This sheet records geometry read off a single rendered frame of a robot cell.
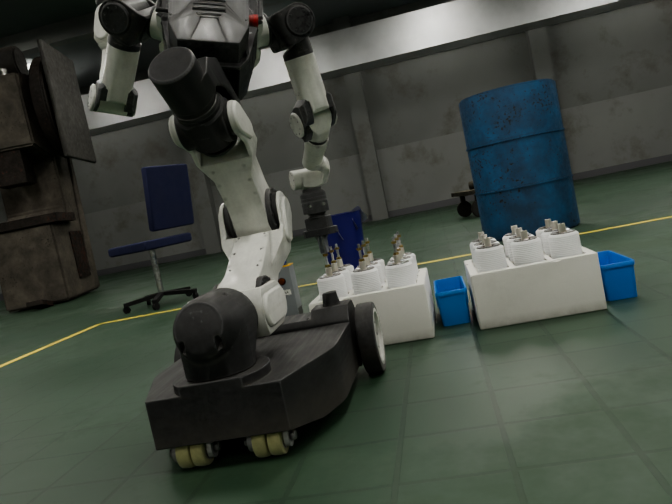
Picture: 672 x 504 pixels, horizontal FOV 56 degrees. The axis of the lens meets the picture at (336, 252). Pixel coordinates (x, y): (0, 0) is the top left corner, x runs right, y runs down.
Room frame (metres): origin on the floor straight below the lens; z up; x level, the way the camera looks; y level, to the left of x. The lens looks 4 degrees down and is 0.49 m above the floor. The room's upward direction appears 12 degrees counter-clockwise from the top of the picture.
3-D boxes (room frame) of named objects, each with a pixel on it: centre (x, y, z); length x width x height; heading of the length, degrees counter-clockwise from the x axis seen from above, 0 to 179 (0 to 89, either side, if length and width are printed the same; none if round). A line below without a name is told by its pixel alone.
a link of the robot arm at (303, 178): (2.16, 0.05, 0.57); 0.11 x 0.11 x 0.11; 18
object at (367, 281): (2.13, -0.08, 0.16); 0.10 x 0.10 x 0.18
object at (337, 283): (2.15, 0.04, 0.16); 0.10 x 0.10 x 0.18
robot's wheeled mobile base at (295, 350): (1.57, 0.25, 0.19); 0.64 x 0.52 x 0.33; 170
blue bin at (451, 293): (2.28, -0.38, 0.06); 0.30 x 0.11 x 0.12; 171
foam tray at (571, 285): (2.15, -0.63, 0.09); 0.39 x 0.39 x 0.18; 81
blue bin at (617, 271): (2.15, -0.90, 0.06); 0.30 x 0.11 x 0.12; 171
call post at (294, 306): (2.22, 0.20, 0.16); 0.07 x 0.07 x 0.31; 80
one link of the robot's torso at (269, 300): (1.54, 0.26, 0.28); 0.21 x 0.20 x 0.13; 170
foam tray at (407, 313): (2.24, -0.10, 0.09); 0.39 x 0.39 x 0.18; 80
